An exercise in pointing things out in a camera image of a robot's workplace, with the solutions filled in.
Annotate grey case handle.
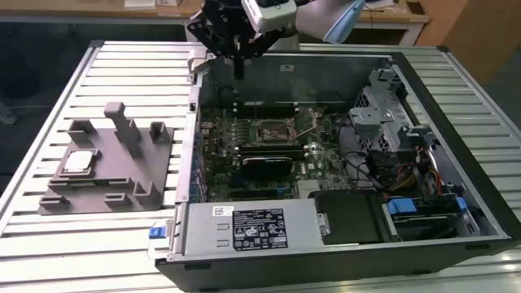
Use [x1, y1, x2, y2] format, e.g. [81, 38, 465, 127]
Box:
[188, 48, 210, 74]

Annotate hard disk in blue carrier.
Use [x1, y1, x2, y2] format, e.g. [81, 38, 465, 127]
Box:
[384, 197, 469, 242]

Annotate grey chair leg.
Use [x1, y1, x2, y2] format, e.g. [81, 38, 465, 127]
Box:
[0, 100, 17, 125]

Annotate green motherboard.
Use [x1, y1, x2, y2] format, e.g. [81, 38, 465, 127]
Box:
[198, 105, 354, 202]

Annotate silver CPU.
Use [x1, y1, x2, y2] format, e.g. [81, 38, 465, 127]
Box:
[64, 150, 94, 172]

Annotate black graphics card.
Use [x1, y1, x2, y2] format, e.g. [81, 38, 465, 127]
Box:
[240, 155, 294, 178]

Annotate black open PC case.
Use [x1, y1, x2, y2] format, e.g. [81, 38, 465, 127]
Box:
[153, 45, 521, 291]

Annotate wooden cabinet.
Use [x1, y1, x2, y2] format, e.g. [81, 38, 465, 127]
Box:
[414, 0, 521, 83]

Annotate grey plastic bracket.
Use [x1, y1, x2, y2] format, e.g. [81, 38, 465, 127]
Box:
[401, 126, 438, 153]

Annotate small silver heatsink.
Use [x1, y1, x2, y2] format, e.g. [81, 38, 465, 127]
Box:
[298, 179, 321, 199]

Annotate green RAM stick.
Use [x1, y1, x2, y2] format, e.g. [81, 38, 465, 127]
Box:
[240, 145, 305, 160]

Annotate black expansion slot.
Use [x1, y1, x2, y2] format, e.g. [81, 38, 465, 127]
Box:
[229, 189, 277, 198]

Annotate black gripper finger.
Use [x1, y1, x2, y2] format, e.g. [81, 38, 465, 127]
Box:
[240, 27, 286, 81]
[186, 11, 241, 81]

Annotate CPU socket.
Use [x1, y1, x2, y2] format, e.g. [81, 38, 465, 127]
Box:
[254, 120, 297, 145]

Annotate black plastic shroud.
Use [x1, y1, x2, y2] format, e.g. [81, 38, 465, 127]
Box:
[309, 189, 388, 247]

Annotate grey parts rack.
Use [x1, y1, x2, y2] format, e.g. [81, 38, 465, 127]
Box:
[36, 102, 176, 216]

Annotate metal socket cover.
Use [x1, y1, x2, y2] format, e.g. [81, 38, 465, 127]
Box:
[293, 106, 324, 140]

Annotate black data cable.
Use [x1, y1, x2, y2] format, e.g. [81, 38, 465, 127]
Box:
[342, 151, 392, 193]

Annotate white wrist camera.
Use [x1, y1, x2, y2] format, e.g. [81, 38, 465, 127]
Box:
[241, 0, 300, 33]

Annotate coloured power wires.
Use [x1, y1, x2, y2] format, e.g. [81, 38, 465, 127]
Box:
[390, 145, 445, 196]

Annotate wooden desk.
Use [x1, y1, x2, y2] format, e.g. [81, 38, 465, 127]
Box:
[0, 0, 432, 46]

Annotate metal disk bay cage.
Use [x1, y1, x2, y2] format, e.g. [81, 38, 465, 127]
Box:
[348, 68, 412, 153]

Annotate silver power supply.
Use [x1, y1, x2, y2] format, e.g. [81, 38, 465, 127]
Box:
[178, 200, 326, 256]

